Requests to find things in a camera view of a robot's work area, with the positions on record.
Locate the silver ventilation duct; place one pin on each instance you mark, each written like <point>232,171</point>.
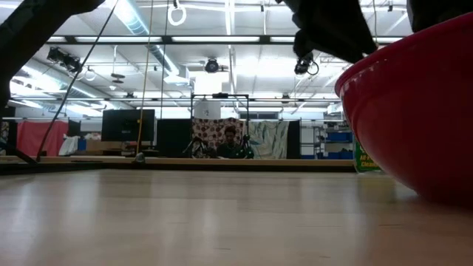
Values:
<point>140,26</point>

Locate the large red plastic bowl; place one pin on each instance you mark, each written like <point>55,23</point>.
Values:
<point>414,122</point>

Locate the black metal stand frame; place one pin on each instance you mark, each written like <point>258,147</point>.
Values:
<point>192,111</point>

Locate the person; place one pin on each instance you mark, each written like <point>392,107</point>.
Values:
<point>230,146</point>

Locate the narrow black partition panel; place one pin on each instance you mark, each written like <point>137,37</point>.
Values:
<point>294,139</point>

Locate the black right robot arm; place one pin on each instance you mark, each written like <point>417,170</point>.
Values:
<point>436,11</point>

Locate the black computer monitor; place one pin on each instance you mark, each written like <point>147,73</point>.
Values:
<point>127,125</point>

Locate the white cylindrical lamp shade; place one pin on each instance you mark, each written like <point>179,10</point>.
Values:
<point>207,109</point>

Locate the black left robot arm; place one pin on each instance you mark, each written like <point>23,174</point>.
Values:
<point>26,33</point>

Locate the blue storage bin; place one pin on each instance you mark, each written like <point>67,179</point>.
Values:
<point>339,137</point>

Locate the round black ceiling camera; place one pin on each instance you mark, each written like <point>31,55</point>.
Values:
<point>211,65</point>

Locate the black ceiling light fixture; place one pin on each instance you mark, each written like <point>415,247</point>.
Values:
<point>64,59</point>

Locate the green leaf patterned cloth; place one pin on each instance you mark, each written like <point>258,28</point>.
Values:
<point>269,138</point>

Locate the red dotted patterned cloth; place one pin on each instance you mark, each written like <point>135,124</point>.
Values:
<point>210,131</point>

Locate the red hanging cloth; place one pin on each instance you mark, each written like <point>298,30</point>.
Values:
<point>40,138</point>

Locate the green cleaner container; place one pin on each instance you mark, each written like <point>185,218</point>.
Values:
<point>364,159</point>

